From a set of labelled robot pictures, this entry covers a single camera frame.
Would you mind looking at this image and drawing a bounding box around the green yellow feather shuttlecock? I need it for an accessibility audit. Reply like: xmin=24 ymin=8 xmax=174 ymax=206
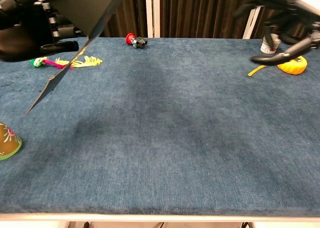
xmin=29 ymin=55 xmax=104 ymax=70

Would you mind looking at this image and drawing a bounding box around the small white jar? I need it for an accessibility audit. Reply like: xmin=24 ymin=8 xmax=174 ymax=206
xmin=259 ymin=32 xmax=282 ymax=55

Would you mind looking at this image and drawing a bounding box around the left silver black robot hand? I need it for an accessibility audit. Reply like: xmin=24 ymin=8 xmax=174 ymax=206
xmin=0 ymin=0 xmax=80 ymax=63

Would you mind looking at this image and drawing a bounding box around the blue table cloth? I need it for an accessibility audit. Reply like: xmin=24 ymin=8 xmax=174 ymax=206
xmin=0 ymin=36 xmax=320 ymax=216

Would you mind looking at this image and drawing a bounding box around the green painted ornament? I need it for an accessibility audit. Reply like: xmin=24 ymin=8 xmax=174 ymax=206
xmin=0 ymin=122 xmax=23 ymax=162

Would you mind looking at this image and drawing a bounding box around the black foldable cardboard box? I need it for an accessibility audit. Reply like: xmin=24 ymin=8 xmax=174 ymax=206
xmin=24 ymin=0 xmax=131 ymax=116

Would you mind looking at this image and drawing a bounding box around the white frame post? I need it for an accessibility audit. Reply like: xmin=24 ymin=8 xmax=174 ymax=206
xmin=242 ymin=5 xmax=262 ymax=40
xmin=145 ymin=0 xmax=161 ymax=38

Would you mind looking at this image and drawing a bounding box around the red small figurine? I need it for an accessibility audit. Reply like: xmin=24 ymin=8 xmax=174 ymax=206
xmin=125 ymin=32 xmax=148 ymax=50

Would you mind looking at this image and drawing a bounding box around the yellow tape measure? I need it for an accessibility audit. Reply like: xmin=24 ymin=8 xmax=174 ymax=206
xmin=247 ymin=55 xmax=308 ymax=78

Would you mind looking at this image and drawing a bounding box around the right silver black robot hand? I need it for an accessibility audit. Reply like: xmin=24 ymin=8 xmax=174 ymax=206
xmin=233 ymin=0 xmax=320 ymax=65

